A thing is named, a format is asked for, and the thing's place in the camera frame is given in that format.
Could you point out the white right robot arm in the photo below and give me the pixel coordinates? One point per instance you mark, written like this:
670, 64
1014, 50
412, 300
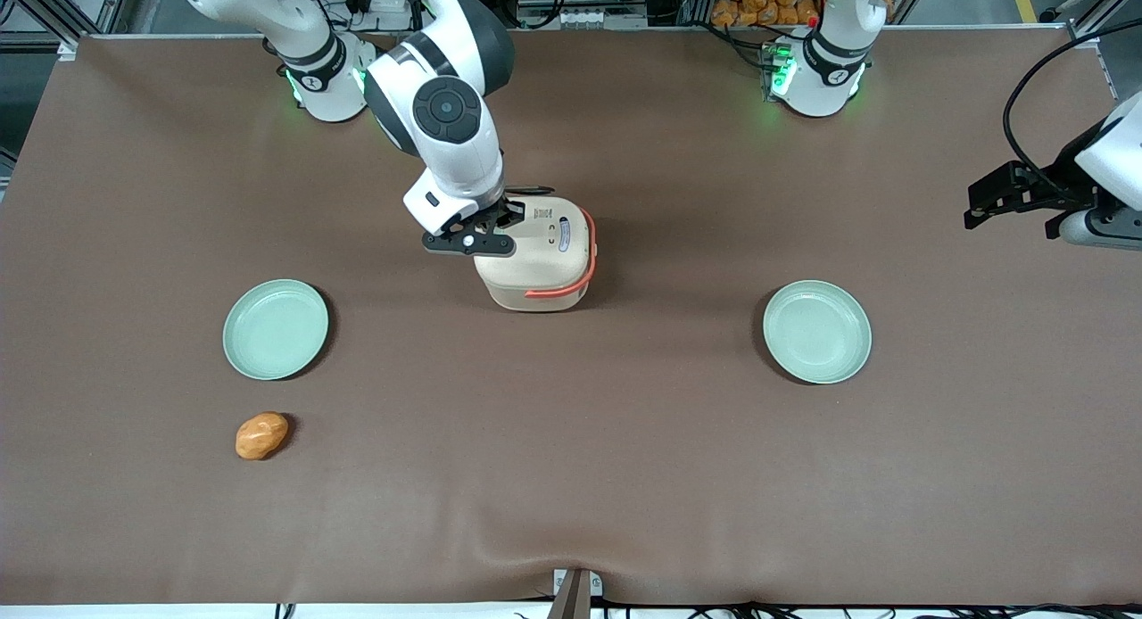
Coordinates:
446, 111

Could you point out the pale green round plate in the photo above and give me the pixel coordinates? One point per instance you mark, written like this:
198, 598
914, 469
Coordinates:
816, 332
275, 329

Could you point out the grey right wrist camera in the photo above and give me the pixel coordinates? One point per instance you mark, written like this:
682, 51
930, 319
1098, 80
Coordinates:
486, 245

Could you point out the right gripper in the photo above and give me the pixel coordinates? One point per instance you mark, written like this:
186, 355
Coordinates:
506, 214

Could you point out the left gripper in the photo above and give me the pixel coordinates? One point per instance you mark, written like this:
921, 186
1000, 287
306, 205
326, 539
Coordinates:
1055, 185

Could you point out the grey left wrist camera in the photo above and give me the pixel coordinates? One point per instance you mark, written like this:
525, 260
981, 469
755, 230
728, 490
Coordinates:
1102, 231

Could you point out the bag of orange bread rolls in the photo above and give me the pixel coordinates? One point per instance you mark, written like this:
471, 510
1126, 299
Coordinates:
758, 2

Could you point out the grey electronics box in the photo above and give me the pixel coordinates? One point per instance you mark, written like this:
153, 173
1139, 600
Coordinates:
580, 4

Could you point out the aluminium frame profile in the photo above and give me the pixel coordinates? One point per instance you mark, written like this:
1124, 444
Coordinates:
40, 12
1093, 17

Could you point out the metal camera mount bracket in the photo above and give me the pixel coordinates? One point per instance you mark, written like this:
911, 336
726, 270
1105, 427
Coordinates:
575, 592

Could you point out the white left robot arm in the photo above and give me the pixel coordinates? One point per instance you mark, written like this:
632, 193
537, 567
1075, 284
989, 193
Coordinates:
825, 75

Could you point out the orange-brown bread roll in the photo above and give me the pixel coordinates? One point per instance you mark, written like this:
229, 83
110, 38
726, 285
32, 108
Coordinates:
261, 436

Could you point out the brown table mat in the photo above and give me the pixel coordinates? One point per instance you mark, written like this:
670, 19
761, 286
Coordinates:
571, 476

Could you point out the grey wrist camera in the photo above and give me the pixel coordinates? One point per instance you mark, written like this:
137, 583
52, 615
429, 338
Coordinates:
1102, 231
486, 245

